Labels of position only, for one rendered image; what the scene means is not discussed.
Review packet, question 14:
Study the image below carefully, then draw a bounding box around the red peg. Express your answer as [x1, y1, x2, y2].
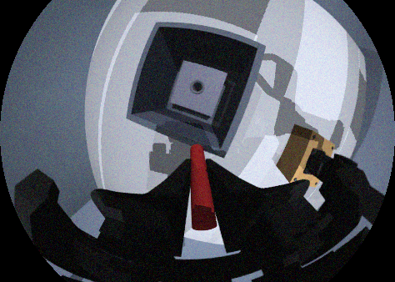
[190, 144, 218, 231]

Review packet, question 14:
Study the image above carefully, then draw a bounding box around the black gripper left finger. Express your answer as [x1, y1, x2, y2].
[90, 159, 191, 257]

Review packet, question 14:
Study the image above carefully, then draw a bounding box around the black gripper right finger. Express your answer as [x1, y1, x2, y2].
[205, 159, 309, 254]

